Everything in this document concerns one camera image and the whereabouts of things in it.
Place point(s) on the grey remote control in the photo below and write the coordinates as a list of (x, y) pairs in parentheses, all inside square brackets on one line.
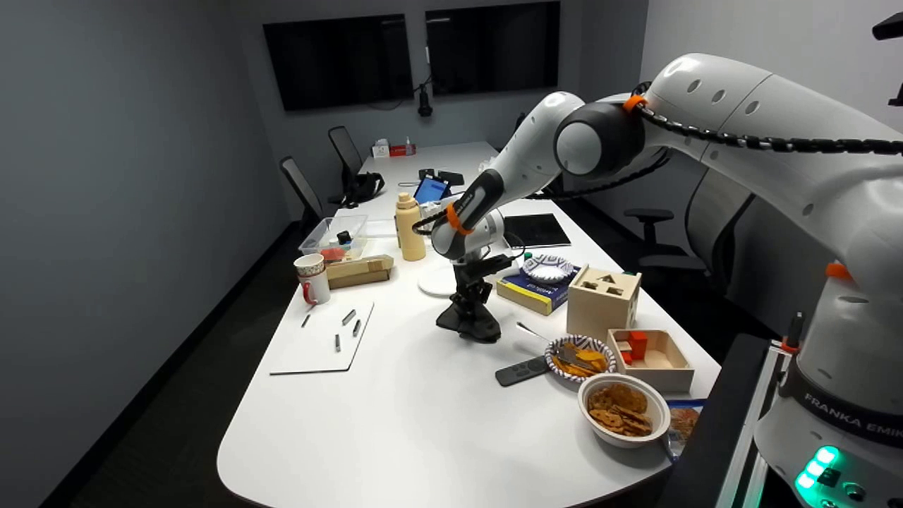
[(519, 371)]

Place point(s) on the black bag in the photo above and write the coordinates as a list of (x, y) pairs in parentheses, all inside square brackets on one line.
[(361, 186)]

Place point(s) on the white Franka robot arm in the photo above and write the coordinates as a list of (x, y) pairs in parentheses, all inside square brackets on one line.
[(751, 113)]

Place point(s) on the tan plastic bottle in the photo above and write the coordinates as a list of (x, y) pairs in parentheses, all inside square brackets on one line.
[(411, 230)]

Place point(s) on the blue snack bag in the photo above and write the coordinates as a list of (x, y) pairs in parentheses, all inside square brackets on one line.
[(687, 421)]

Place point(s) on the black wall television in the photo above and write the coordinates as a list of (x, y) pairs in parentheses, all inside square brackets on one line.
[(494, 47), (339, 61)]

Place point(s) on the small white carton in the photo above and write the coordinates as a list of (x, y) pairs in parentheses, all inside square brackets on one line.
[(378, 148)]

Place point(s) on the small food bowl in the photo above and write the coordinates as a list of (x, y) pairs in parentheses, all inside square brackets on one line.
[(552, 367)]

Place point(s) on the orange chips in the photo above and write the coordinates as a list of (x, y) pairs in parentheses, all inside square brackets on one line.
[(583, 360)]

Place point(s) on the black mesh office chair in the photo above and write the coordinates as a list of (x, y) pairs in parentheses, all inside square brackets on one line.
[(659, 256)]

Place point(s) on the black conference chair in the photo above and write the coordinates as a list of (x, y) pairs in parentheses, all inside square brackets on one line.
[(341, 144), (306, 184)]

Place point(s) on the white lidded jar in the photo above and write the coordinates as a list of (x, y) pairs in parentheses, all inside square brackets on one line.
[(315, 280)]

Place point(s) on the wooden shape sorter cube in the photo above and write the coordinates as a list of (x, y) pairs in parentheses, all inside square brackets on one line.
[(597, 315)]

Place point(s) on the empty patterned paper plate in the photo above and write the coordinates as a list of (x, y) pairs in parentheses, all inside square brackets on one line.
[(552, 273)]

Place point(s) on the black flat device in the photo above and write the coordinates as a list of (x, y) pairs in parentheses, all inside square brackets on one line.
[(442, 177)]

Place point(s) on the plain white plate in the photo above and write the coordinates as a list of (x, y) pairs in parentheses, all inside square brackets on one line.
[(432, 287)]

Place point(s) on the black mounted camera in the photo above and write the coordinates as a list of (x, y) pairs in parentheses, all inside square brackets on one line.
[(890, 23)]

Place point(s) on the black laptop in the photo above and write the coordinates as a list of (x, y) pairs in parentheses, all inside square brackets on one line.
[(537, 230)]

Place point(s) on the white board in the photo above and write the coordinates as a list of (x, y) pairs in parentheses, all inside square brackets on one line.
[(319, 356)]

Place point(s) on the grey marker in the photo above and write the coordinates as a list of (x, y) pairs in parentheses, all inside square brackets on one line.
[(306, 319), (336, 343), (348, 318), (357, 328)]

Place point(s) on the black robot stand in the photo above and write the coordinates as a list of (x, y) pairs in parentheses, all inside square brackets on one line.
[(705, 440)]

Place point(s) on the blue screen tablet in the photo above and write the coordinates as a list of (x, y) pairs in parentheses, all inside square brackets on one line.
[(432, 191)]

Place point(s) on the white bowl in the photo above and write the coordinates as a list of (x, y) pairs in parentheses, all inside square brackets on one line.
[(659, 414)]

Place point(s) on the brown pretzel crisps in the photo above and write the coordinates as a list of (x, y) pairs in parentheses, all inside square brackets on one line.
[(618, 409)]

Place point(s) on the red wooden block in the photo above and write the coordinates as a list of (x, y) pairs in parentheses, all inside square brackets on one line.
[(638, 340), (631, 356)]

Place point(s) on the white metal stand rail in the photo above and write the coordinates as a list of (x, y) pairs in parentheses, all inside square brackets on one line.
[(758, 424)]

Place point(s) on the open wooden tray box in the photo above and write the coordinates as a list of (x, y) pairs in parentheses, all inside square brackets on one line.
[(669, 363)]

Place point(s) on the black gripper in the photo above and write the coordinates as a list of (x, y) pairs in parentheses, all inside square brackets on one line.
[(473, 275)]

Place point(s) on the red box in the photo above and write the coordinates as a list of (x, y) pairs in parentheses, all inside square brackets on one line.
[(401, 148)]

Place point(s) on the brown wooden box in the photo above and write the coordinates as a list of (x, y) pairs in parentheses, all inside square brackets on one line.
[(357, 273)]

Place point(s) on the clear plastic container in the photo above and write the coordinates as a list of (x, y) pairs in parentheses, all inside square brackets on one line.
[(329, 230)]

